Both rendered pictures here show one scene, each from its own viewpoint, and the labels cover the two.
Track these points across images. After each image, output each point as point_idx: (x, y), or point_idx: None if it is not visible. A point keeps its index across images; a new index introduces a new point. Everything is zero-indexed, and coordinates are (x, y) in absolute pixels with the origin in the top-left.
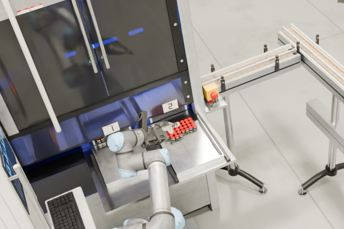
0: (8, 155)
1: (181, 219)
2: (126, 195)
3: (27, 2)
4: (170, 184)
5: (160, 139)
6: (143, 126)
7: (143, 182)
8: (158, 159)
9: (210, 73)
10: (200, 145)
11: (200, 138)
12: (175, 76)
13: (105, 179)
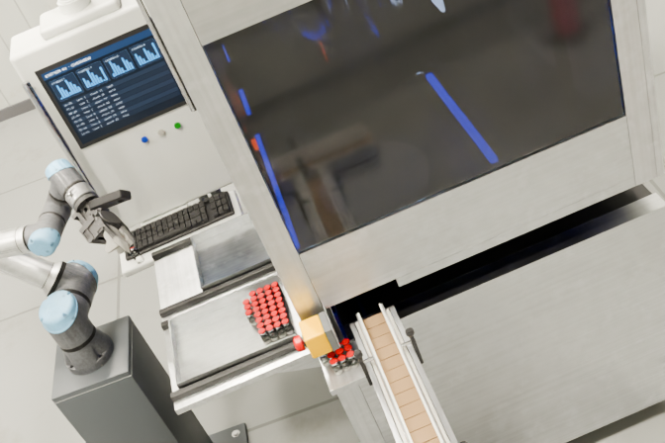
0: (123, 83)
1: (47, 322)
2: (172, 268)
3: None
4: (166, 319)
5: (80, 231)
6: (94, 199)
7: (186, 284)
8: (26, 231)
9: (393, 334)
10: (229, 353)
11: (246, 350)
12: None
13: (214, 236)
